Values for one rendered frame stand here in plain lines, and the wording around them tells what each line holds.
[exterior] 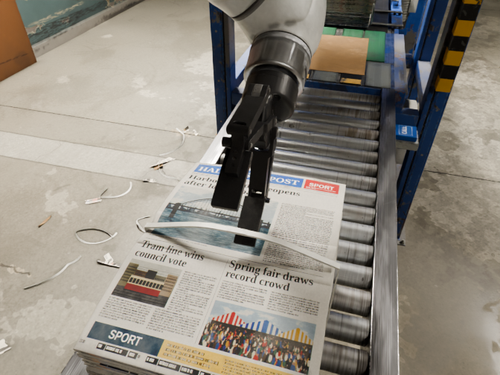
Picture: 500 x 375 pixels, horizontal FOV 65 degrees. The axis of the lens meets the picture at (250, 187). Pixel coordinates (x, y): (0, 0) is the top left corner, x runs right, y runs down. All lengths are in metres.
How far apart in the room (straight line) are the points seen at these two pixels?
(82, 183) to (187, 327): 2.09
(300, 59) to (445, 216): 1.89
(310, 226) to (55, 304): 1.50
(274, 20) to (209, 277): 0.36
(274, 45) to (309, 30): 0.06
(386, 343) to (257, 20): 0.58
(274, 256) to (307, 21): 0.33
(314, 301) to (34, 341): 1.49
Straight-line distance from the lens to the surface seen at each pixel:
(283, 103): 0.53
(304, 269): 0.54
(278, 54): 0.55
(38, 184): 2.64
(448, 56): 1.57
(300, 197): 0.65
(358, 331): 0.79
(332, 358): 0.76
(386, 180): 1.12
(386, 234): 0.96
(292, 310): 0.51
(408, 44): 4.04
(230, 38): 1.69
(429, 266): 2.06
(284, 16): 0.58
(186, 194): 0.66
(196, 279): 0.53
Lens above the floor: 1.46
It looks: 39 degrees down
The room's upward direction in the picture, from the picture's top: straight up
